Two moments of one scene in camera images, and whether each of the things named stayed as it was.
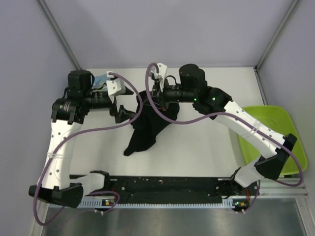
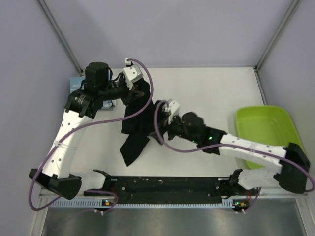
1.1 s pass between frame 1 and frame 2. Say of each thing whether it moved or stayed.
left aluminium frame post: stayed
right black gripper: moved
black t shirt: moved
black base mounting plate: stayed
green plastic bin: stayed
